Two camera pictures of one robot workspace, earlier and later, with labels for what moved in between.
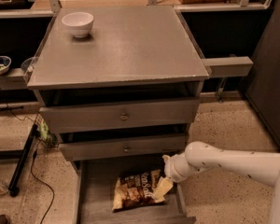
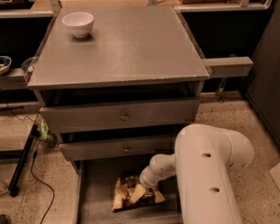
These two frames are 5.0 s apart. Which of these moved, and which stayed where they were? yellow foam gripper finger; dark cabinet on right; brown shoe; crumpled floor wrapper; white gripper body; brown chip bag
Moved: yellow foam gripper finger; white gripper body
Stayed: brown chip bag; crumpled floor wrapper; brown shoe; dark cabinet on right
